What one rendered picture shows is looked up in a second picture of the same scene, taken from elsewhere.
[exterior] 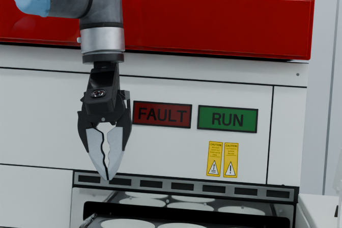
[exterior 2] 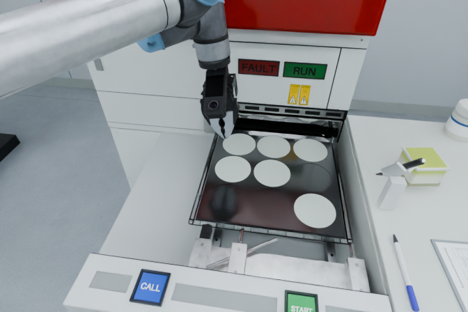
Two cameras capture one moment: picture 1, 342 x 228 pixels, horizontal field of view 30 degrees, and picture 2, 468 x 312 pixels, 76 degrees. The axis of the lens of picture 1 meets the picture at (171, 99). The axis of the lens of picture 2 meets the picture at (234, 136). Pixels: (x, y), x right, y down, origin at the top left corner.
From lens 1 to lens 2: 0.57 m
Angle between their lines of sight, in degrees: 37
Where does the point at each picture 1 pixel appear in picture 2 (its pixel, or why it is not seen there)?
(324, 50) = not seen: outside the picture
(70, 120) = (196, 70)
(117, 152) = (230, 125)
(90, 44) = (203, 56)
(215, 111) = (296, 66)
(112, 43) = (220, 54)
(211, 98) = (294, 56)
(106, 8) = (212, 28)
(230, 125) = (306, 74)
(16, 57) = not seen: hidden behind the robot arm
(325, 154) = not seen: hidden behind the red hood
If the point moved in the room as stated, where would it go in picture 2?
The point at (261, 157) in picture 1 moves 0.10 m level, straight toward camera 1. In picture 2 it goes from (325, 93) to (326, 113)
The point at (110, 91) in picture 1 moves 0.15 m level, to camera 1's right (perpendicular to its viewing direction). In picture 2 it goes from (221, 102) to (294, 105)
